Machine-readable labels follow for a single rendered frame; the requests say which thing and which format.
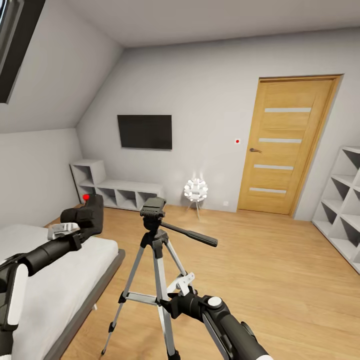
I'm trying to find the digital camera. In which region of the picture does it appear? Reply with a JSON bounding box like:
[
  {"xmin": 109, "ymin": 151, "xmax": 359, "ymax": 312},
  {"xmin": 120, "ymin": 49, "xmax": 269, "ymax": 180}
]
[{"xmin": 60, "ymin": 193, "xmax": 104, "ymax": 236}]

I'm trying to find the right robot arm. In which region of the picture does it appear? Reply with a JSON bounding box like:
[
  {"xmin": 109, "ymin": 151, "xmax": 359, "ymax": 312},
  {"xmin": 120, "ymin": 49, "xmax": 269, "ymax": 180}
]
[{"xmin": 160, "ymin": 272, "xmax": 273, "ymax": 360}]

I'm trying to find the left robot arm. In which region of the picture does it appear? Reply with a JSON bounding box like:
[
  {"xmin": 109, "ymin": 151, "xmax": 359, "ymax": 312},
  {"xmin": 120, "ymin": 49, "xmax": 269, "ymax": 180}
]
[{"xmin": 0, "ymin": 222, "xmax": 96, "ymax": 360}]

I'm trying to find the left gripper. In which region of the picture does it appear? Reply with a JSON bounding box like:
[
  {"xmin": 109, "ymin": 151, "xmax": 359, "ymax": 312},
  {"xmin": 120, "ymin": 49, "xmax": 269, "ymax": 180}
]
[{"xmin": 38, "ymin": 229, "xmax": 96, "ymax": 266}]

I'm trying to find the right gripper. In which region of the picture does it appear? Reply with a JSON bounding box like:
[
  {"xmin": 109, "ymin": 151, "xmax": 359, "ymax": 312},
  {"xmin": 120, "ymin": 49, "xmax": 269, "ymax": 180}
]
[{"xmin": 160, "ymin": 285, "xmax": 197, "ymax": 320}]

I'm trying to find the camera tripod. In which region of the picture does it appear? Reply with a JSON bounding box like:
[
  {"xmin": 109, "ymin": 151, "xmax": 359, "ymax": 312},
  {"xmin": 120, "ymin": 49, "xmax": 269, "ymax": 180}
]
[{"xmin": 101, "ymin": 197, "xmax": 218, "ymax": 360}]

